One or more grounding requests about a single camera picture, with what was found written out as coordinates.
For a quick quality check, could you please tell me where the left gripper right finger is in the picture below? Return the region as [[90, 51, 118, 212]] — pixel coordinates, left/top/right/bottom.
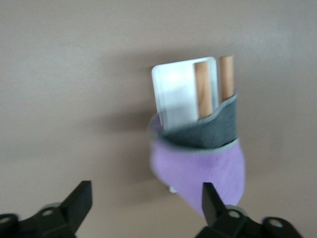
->
[[195, 182, 301, 238]]

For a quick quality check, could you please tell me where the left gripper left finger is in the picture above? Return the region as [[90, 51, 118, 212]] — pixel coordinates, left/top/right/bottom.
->
[[0, 180, 93, 238]]

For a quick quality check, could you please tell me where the purple and grey towel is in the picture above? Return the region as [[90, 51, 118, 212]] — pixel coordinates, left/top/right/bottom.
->
[[146, 93, 247, 219]]

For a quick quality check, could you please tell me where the white rack with wooden bars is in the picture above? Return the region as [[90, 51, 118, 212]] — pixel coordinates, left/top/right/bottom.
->
[[151, 56, 235, 194]]

